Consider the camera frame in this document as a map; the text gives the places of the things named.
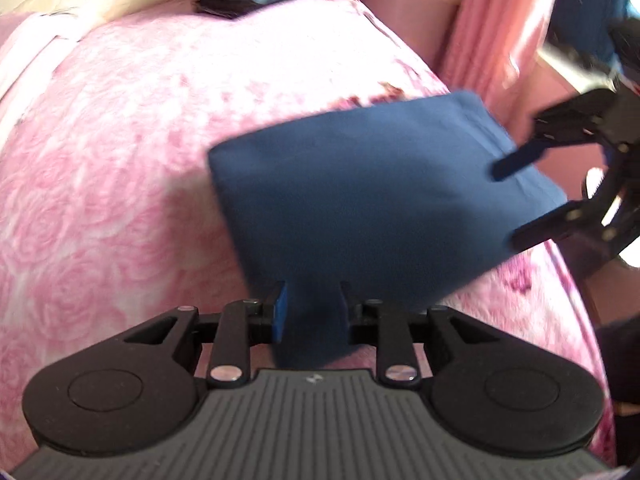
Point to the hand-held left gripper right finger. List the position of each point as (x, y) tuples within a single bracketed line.
[(346, 310)]

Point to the dark blue garment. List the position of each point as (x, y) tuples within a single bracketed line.
[(360, 185)]

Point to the pink floral blanket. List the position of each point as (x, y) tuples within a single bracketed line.
[(125, 160)]

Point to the person's blue clothing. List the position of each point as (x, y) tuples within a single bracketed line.
[(590, 5)]

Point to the pink wooden furniture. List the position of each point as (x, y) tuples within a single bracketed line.
[(400, 10)]

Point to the pale bed sheet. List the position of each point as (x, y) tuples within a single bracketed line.
[(30, 50)]

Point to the pink curtain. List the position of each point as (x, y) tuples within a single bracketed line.
[(495, 25)]

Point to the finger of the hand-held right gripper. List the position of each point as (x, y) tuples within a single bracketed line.
[(515, 162), (545, 225)]

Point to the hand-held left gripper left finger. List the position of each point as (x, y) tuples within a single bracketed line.
[(281, 310)]

